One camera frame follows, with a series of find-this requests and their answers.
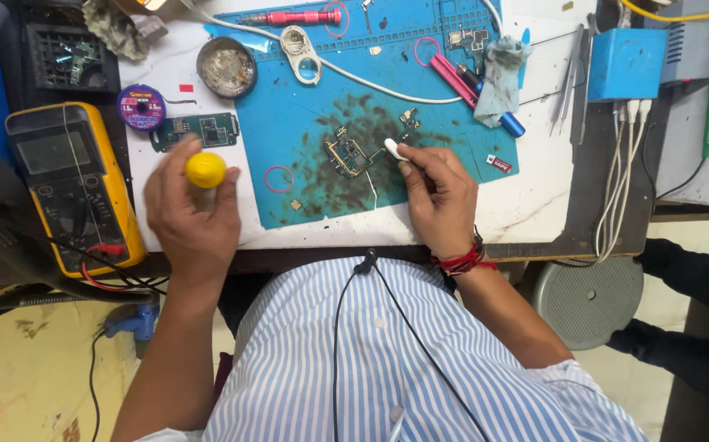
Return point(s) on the blue white striped shirt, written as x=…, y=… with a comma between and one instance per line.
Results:
x=354, y=380

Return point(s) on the yellow digital multimeter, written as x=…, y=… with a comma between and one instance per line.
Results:
x=75, y=184

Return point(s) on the grey round stool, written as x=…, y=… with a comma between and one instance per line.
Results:
x=587, y=301

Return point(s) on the blue plastic tool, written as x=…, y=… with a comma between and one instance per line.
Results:
x=136, y=320

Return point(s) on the small gold chip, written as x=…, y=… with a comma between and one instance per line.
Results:
x=296, y=204

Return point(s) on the blue silicone repair mat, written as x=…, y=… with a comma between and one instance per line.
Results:
x=305, y=116

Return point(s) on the green circuit board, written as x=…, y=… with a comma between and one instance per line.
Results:
x=204, y=130

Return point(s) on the red rubber band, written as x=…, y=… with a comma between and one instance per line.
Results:
x=266, y=184
x=347, y=15

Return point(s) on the round metal tin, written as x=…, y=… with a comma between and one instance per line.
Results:
x=226, y=67

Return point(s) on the silver tweezers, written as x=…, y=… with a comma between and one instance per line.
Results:
x=569, y=80

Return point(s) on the blue charger box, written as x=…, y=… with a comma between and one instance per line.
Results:
x=627, y=64

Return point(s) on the small circuit board piece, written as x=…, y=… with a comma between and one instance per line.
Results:
x=409, y=118

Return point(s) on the grey-blue cleaning cloth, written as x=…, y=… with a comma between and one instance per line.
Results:
x=500, y=73

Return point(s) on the red and white label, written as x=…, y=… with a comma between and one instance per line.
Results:
x=500, y=163

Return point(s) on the black parts tray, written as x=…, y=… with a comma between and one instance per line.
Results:
x=72, y=58

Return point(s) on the small dark circuit board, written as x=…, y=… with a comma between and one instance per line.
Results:
x=468, y=39

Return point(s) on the pink rubber band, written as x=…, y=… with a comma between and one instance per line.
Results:
x=417, y=58

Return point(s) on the purple desoldering wick spool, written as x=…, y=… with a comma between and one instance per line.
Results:
x=141, y=108

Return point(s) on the person's left hand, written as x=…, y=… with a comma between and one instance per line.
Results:
x=191, y=227

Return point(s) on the crumpled grey rag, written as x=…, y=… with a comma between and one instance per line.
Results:
x=115, y=27

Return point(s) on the red multimeter probe leads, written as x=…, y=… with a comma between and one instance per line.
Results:
x=106, y=249

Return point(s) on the blue and black screwdriver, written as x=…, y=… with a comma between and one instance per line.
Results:
x=511, y=124

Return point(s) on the small red sticker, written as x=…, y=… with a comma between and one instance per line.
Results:
x=186, y=88

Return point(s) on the person's right hand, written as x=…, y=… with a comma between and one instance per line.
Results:
x=443, y=202

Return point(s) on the small white plastic tool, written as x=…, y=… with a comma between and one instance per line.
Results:
x=393, y=148

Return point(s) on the red precision screwdriver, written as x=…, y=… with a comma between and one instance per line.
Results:
x=293, y=17

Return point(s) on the white magnifier loupe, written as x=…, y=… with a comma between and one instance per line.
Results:
x=300, y=52

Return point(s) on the phone circuit board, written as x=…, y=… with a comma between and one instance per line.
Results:
x=347, y=153

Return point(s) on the grey power supply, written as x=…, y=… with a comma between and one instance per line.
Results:
x=695, y=49

